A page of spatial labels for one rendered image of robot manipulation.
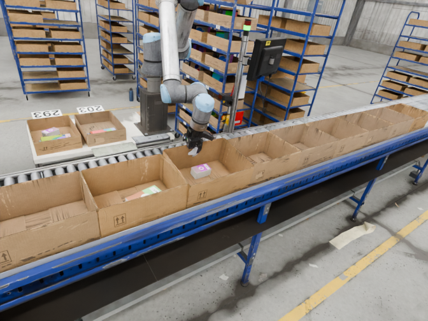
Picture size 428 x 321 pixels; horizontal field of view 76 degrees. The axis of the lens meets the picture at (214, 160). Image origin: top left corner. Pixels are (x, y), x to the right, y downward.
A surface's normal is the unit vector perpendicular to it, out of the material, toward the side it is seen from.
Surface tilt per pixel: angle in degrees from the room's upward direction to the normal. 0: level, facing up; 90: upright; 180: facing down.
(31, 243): 90
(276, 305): 0
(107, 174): 90
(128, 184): 89
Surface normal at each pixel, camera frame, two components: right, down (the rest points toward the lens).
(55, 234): 0.56, 0.49
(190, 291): 0.11, -0.85
